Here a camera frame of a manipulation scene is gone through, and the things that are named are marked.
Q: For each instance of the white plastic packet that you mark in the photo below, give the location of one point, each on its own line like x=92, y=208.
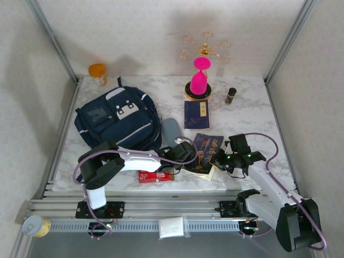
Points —
x=170, y=227

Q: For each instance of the jar with orange lid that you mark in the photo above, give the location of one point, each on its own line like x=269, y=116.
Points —
x=96, y=70

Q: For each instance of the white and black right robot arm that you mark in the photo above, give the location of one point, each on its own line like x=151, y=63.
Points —
x=271, y=185

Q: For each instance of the navy blue backpack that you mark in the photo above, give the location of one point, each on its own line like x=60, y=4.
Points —
x=121, y=121

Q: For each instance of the black controller board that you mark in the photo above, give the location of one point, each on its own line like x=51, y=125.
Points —
x=248, y=227
x=100, y=227

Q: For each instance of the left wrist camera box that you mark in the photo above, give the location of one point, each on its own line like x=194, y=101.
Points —
x=182, y=140

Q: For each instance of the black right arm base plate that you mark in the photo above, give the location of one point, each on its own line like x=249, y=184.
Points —
x=228, y=211

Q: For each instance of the aluminium corner post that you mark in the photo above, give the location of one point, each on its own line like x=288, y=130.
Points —
x=53, y=43
x=290, y=40

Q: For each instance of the dark book with portrait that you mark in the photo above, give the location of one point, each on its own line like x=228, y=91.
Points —
x=207, y=147

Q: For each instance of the red box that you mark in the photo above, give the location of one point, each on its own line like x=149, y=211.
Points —
x=150, y=177

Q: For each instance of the dark blue thin book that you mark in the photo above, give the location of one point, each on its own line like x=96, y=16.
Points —
x=196, y=115

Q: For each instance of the aluminium rail frame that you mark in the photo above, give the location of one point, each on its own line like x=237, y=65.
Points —
x=172, y=207

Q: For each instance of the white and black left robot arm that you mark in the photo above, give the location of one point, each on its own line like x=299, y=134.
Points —
x=139, y=161

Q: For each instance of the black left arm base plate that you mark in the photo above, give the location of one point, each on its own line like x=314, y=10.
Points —
x=118, y=208

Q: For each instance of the pink goblet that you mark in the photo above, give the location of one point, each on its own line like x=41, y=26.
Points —
x=199, y=83

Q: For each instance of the aluminium side rail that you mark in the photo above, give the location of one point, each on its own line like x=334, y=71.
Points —
x=70, y=113
x=280, y=126

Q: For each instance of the spice bottle with black cap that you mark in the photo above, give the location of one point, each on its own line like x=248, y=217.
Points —
x=230, y=98

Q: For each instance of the brown book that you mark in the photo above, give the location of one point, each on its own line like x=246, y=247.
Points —
x=208, y=176

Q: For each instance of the grey-blue pencil case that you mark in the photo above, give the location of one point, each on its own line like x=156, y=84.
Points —
x=170, y=131

